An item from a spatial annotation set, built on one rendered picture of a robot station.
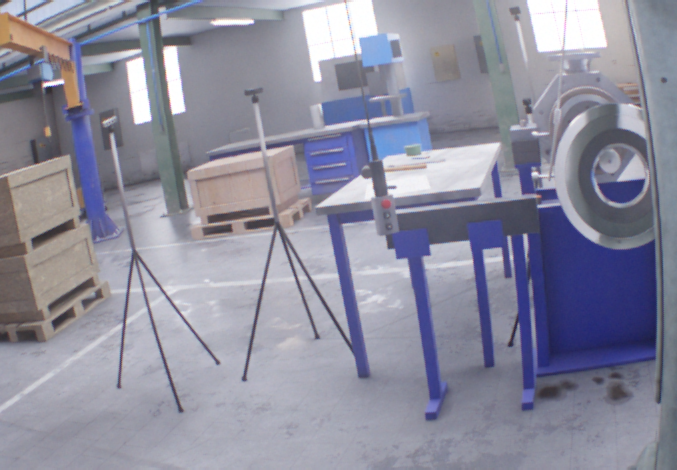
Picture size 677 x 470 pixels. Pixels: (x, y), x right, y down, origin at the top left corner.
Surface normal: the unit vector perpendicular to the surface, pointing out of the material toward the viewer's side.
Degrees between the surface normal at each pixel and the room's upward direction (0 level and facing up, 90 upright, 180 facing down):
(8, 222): 90
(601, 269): 90
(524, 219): 90
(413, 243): 90
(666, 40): 52
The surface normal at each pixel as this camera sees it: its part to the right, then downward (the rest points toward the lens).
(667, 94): -0.43, -0.38
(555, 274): -0.25, 0.25
